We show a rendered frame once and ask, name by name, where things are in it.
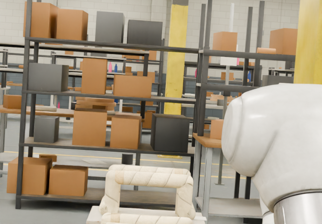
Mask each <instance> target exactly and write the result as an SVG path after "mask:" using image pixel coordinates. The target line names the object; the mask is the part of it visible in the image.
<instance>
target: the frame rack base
mask: <svg viewBox="0 0 322 224"><path fill-rule="evenodd" d="M118 213H127V214H142V215H158V216H173V217H177V214H175V211H165V210H149V209H134V208H119V210H118ZM102 216H103V215H102V214H101V213H100V211H99V206H92V209H91V211H90V213H89V216H88V218H87V221H86V224H101V218H102ZM195 216H200V217H203V216H202V213H196V215H195ZM192 221H193V224H205V221H200V220H192Z"/></svg>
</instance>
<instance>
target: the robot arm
mask: <svg viewBox="0 0 322 224"><path fill-rule="evenodd" d="M221 146H222V151H223V155H224V157H225V158H226V160H227V162H228V164H229V165H230V166H231V167H232V168H233V169H234V170H235V171H237V172H238V173H239V174H241V175H243V176H248V177H252V181H253V183H254V185H255V186H256V188H257V190H258V192H259V195H260V205H261V209H262V216H263V224H322V85H319V84H278V85H270V86H265V87H261V88H257V89H254V90H251V91H248V92H245V93H243V94H242V95H241V96H240V97H238V98H236V99H234V100H232V101H231V103H230V104H229V105H228V107H227V110H226V113H225V117H224V122H223V128H222V138H221Z"/></svg>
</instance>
